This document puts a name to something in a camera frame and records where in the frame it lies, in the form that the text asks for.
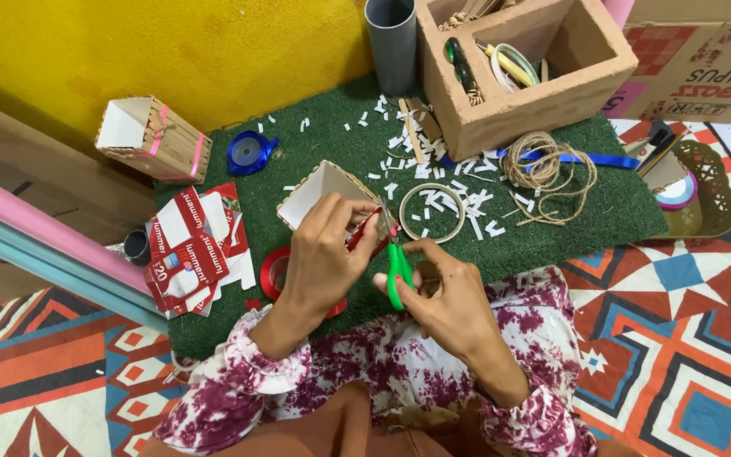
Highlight plain brown cardboard sheet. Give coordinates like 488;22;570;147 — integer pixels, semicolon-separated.
0;88;158;316

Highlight printed cardboard carton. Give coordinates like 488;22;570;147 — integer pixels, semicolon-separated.
600;0;731;125

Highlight loose wooden sticks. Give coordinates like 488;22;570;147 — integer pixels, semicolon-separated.
396;96;444;165

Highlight green handled scissors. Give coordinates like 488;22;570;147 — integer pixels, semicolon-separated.
378;197;417;312

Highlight pink paper roll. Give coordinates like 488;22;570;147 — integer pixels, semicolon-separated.
0;161;158;299

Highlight purple white tape roll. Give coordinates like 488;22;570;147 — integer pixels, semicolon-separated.
655;169;700;212

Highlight scattered white paper scraps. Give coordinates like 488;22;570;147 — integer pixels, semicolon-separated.
267;93;535;242

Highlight bundle of wooden sticks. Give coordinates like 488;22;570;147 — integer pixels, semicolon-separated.
437;0;520;33

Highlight blue ribbon strip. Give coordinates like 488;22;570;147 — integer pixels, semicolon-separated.
438;149;641;171

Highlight red ribbon roll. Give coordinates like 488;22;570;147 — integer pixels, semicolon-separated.
259;246;349;319

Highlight plain popsicle stick box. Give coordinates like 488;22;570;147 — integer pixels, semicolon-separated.
276;160;393;256

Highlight brown cardboard organizer box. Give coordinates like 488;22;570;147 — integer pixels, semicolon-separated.
415;0;640;163

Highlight black craft knife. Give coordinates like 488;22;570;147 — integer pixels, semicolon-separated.
635;122;691;179

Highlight red ribbon strip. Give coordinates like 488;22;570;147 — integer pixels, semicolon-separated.
344;208;399;258

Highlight green turf mat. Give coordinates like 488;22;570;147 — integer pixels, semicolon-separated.
153;72;670;363

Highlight small dark metal can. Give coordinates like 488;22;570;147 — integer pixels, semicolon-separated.
122;229;152;267

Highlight blue ribbon roll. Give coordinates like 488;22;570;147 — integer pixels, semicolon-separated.
226;130;280;176

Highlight gold doily tray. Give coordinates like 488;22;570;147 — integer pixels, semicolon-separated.
646;139;731;241

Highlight jute twine bundle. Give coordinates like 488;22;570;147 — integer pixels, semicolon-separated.
500;131;599;228

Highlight colourful patterned floor mat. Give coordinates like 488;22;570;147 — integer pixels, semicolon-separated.
0;117;731;457

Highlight person's tie-dye dress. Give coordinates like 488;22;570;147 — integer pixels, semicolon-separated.
150;265;601;457

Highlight thin beige tape ring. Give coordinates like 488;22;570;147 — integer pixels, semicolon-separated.
398;182;467;245

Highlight green black handled tool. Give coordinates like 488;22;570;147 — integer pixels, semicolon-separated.
444;36;485;107

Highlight light blue paper roll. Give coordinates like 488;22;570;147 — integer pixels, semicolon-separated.
0;200;171;336

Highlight person's right hand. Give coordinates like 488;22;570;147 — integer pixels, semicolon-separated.
372;238;511;369

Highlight grey plastic pipe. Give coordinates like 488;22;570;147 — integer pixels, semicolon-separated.
364;0;419;98

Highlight pink-banded popsicle stick box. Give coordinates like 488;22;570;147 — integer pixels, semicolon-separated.
94;95;213;185

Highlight person's left hand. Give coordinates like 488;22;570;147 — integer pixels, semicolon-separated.
275;192;384;326

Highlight yellow glue stick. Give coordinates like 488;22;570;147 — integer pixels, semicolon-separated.
474;39;536;89

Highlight flattened red white cartons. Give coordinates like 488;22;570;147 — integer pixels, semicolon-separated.
144;182;258;319

